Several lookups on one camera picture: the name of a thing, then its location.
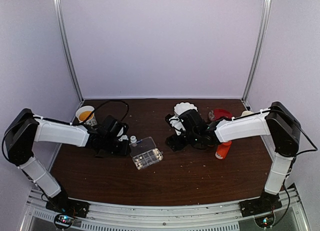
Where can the orange pill bottle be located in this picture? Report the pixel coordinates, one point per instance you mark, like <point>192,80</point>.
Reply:
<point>222,150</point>

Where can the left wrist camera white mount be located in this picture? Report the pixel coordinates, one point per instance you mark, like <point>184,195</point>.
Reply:
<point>121,136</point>

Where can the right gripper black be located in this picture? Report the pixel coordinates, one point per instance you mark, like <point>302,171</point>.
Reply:
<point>174,144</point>

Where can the small white pill bottle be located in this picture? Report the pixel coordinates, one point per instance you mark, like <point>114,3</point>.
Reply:
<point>133,140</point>

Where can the white scalloped bowl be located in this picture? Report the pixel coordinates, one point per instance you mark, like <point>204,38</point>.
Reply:
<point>182,107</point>

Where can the right aluminium frame post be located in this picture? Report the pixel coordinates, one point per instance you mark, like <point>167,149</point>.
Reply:
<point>264,21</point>

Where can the red floral plate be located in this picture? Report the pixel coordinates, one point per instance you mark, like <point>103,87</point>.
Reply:
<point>218,113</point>

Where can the clear plastic pill organizer box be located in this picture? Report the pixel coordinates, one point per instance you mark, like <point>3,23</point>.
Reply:
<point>145,153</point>

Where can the cream ceramic mug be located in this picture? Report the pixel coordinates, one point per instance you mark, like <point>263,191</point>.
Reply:
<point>246,113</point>

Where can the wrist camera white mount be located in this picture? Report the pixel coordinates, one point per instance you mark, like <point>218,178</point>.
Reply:
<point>175,123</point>
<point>121,136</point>

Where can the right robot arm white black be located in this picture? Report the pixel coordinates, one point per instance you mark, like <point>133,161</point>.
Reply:
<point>276,121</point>

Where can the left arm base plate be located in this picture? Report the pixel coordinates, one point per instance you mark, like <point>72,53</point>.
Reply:
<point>68,210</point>

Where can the floral mug with orange liquid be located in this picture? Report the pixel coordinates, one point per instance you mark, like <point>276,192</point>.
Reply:
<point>86,115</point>

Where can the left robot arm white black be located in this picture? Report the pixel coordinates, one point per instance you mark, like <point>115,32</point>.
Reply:
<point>27,128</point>

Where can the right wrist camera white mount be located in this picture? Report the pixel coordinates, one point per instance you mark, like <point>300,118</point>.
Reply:
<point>175,123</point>

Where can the front aluminium rail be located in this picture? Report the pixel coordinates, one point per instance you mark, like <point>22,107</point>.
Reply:
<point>224,216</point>

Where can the aluminium frame post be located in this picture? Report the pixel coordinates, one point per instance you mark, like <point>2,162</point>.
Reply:
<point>264,21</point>
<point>66,49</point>

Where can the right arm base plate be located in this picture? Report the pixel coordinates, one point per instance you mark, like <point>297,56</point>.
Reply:
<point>262,210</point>

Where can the left aluminium frame post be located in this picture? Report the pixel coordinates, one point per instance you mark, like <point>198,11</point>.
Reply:
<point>66,49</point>

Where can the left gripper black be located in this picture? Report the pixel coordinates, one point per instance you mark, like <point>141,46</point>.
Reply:
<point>123,151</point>

